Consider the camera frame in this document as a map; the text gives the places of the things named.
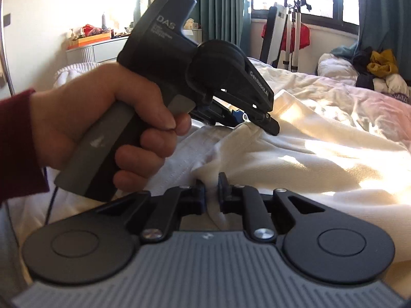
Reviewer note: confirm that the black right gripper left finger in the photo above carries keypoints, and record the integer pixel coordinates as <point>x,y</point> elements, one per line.
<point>193,200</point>

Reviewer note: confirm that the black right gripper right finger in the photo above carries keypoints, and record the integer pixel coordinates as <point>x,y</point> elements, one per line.
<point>229,196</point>

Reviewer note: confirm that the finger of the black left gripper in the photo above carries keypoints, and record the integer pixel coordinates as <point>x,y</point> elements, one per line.
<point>263,119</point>
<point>217,113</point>

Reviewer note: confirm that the cream white sweatpants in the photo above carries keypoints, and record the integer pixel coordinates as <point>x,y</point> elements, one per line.
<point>289,160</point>

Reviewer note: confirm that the dark red sleeve forearm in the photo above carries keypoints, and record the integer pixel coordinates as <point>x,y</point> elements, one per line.
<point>21,173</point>

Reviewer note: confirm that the pile of clothes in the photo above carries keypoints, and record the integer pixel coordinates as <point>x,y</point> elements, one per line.
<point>348,65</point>

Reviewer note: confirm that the person left hand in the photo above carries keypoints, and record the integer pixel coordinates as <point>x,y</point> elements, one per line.
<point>61,116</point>

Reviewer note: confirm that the teal curtain left panel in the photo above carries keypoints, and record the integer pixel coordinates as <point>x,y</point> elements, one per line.
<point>228,20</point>

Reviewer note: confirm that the teal curtain panel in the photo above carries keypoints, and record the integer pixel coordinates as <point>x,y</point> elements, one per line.
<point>385,24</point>
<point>228,20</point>

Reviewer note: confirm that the white desk shelf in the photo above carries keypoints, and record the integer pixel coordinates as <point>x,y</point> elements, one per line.
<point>108,50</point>

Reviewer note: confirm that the red cloth on rack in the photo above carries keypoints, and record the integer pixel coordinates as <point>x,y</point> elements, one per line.
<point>304,38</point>

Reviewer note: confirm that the white pink bed duvet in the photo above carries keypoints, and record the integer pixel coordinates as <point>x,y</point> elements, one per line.
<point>337,99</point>

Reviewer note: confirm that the mustard yellow garment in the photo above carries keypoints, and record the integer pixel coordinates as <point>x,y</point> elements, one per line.
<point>382,64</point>

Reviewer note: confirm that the teal curtain right panel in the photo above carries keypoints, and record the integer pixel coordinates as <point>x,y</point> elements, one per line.
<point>385,24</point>

